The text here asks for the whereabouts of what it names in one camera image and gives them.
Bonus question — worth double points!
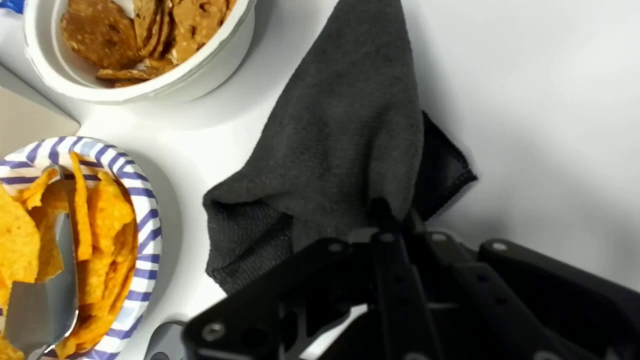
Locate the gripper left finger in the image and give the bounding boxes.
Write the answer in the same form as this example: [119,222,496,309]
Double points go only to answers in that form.
[182,197,444,360]

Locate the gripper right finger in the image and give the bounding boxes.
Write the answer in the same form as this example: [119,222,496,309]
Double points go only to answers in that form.
[404,209,640,360]

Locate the dark grey towel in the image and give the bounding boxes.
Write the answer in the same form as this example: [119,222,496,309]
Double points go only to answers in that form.
[202,0,478,296]

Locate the blue striped paper bowl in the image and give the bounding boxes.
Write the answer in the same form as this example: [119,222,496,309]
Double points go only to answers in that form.
[0,136,163,360]

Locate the heap of orange tortilla chips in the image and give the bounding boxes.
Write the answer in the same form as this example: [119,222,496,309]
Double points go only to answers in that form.
[0,152,139,360]

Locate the metal spoon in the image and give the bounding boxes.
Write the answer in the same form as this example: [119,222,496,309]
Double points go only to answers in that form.
[4,210,80,360]

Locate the white bowl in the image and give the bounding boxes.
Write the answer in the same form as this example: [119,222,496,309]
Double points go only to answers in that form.
[22,0,258,105]

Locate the heap of brown chips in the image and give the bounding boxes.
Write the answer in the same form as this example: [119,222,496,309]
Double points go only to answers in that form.
[60,0,237,89]

